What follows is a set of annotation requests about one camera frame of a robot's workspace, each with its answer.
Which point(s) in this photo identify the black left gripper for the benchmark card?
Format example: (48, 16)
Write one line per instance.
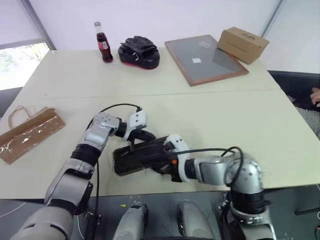
(142, 133)

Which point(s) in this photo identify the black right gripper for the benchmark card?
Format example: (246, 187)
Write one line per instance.
(175, 172)

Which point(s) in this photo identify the black rectangular device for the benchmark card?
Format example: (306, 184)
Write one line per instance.
(140, 157)

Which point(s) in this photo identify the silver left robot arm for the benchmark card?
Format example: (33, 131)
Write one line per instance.
(97, 135)

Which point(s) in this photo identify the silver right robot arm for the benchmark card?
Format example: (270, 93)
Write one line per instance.
(240, 172)

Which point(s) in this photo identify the bystander bare hand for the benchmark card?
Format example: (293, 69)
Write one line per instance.
(315, 97)

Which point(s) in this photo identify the silver rounded robot thigh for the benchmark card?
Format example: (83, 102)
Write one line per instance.
(132, 222)
(192, 220)

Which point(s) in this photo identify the black boxing focus mitt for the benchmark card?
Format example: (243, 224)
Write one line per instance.
(140, 55)

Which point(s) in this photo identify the wood framed grey board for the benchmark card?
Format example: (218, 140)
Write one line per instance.
(200, 70)

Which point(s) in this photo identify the small black plug box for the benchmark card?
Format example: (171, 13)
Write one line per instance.
(93, 225)

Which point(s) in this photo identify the white square sticker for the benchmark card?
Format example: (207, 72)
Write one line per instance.
(196, 60)

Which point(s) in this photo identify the glass cola bottle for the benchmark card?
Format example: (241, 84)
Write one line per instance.
(103, 47)

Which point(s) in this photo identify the brown paper bag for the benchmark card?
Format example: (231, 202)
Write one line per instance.
(30, 135)

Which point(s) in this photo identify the brown cardboard box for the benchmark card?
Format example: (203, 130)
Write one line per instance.
(240, 42)

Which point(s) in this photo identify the dark upholstered seat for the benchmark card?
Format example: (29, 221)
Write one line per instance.
(292, 85)

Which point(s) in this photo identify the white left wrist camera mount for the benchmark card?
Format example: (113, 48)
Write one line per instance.
(137, 120)

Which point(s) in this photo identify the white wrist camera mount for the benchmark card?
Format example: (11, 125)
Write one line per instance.
(137, 120)
(181, 147)

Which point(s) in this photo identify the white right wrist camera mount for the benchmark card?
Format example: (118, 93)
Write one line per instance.
(181, 147)

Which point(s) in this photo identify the window with white frame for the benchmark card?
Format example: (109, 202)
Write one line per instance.
(17, 62)

